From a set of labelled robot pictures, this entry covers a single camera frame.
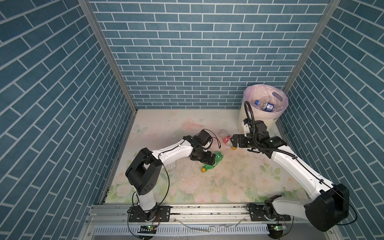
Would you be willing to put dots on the clear bottle red label yellow cap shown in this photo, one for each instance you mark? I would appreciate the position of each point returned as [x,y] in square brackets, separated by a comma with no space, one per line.
[227,142]

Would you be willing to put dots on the aluminium mounting rail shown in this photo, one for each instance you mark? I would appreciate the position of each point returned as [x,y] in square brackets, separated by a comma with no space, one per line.
[197,222]

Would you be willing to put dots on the green plastic bottle yellow cap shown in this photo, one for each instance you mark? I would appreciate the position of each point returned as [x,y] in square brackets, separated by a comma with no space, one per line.
[218,159]

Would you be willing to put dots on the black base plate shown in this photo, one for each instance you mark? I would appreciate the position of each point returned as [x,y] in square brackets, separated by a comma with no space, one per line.
[158,214]
[264,213]

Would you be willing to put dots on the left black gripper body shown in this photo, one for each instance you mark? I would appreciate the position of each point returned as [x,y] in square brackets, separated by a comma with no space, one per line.
[204,156]

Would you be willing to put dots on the cream bin with pink bag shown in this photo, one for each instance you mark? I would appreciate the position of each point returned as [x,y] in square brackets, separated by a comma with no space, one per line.
[265,93]

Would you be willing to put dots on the clear bottle blue cap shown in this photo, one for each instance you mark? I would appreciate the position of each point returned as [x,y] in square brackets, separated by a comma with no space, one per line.
[264,106]

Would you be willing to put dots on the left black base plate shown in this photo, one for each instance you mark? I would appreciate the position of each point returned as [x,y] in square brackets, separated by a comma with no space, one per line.
[158,214]

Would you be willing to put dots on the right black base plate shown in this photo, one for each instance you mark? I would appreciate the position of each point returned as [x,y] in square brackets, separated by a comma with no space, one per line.
[264,213]

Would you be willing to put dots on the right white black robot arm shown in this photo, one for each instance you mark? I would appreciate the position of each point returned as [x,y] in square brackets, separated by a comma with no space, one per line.
[328,204]

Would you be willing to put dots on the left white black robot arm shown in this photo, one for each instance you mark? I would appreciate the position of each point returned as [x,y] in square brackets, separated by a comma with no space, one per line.
[145,169]

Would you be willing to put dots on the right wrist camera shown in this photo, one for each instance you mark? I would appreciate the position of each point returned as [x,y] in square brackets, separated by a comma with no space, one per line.
[247,126]

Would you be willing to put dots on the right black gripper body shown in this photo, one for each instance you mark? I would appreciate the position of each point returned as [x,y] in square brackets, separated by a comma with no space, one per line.
[244,141]

